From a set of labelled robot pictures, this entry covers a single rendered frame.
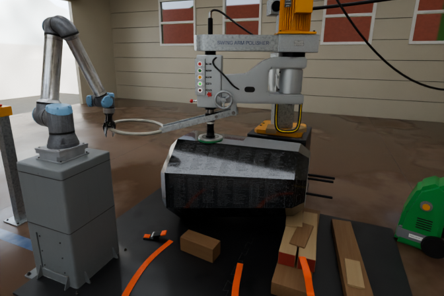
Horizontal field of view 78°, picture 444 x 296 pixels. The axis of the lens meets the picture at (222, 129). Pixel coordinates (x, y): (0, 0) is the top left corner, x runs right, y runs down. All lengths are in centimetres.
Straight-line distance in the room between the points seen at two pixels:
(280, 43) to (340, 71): 610
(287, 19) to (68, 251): 219
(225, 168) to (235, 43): 98
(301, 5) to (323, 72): 611
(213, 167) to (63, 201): 106
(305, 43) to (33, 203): 218
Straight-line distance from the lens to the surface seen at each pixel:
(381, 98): 839
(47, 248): 232
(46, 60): 220
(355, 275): 224
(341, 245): 250
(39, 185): 207
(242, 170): 217
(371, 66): 829
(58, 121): 201
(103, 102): 219
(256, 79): 222
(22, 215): 329
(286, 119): 298
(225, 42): 220
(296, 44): 223
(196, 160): 230
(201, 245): 225
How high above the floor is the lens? 150
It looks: 15 degrees down
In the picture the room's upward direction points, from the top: 1 degrees clockwise
